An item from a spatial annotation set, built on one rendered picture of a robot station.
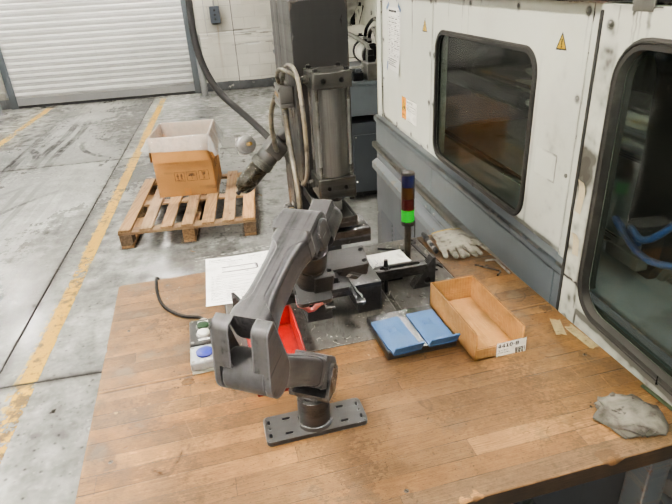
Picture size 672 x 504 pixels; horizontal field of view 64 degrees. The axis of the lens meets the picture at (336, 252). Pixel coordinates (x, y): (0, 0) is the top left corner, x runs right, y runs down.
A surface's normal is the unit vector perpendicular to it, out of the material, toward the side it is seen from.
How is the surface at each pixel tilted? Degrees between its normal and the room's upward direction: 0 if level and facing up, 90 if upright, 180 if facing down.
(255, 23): 90
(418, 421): 0
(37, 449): 0
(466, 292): 90
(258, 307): 20
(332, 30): 90
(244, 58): 90
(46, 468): 0
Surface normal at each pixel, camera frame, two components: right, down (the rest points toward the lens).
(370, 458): -0.05, -0.89
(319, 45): 0.25, 0.42
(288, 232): -0.17, -0.69
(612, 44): -0.98, 0.14
